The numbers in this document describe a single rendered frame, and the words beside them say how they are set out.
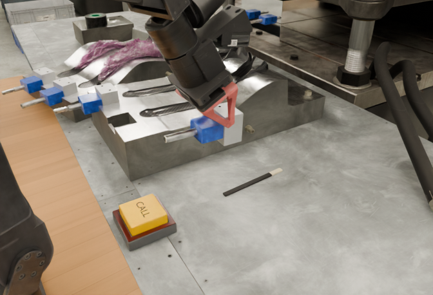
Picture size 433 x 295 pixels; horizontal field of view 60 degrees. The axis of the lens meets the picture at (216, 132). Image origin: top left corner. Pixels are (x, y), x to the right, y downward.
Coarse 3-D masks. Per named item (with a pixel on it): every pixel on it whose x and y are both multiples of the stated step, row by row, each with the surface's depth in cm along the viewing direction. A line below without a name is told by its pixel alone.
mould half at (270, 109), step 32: (160, 96) 85; (256, 96) 79; (288, 96) 91; (320, 96) 91; (96, 128) 89; (128, 128) 72; (160, 128) 72; (256, 128) 84; (288, 128) 89; (128, 160) 70; (160, 160) 74; (192, 160) 78
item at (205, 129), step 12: (216, 108) 63; (192, 120) 62; (204, 120) 62; (240, 120) 62; (180, 132) 60; (192, 132) 61; (204, 132) 60; (216, 132) 61; (228, 132) 62; (240, 132) 64; (228, 144) 63
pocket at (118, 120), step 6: (120, 114) 77; (126, 114) 78; (108, 120) 76; (114, 120) 77; (120, 120) 78; (126, 120) 78; (132, 120) 77; (114, 126) 77; (120, 126) 78; (114, 132) 73
